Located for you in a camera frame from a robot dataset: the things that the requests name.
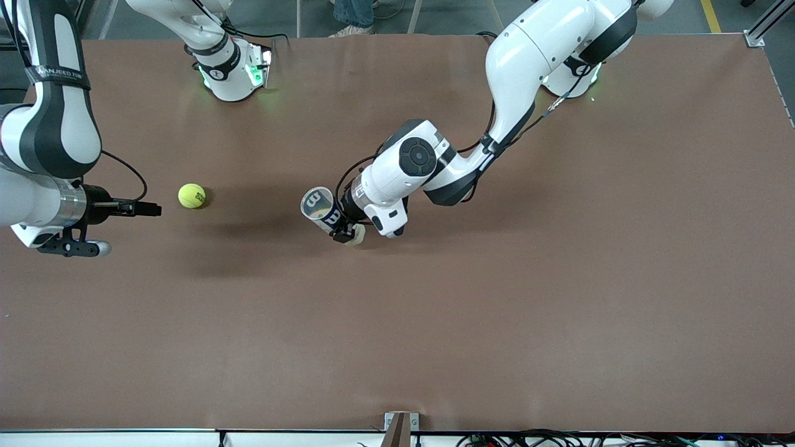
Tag brown paper table cover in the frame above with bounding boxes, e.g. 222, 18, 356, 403
0, 32, 795, 433

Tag black right base cable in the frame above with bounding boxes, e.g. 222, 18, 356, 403
205, 0, 289, 49

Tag brown camera mount post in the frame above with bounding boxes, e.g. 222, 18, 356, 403
380, 413, 412, 447

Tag clear tennis ball can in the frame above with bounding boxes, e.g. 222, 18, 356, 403
301, 186, 368, 248

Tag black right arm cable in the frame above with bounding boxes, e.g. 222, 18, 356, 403
101, 149, 148, 202

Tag aluminium frame profile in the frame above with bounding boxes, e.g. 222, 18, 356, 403
744, 0, 795, 48

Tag grey metal bracket plate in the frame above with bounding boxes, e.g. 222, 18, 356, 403
384, 412, 420, 433

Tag person leg in blue jeans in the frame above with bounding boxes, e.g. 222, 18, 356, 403
332, 0, 375, 29

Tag yellow tennis ball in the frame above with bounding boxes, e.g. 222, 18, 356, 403
178, 183, 207, 210

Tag black cable bundle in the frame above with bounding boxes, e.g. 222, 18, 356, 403
457, 428, 795, 447

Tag white table edge rail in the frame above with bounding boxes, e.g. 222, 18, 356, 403
0, 428, 795, 447

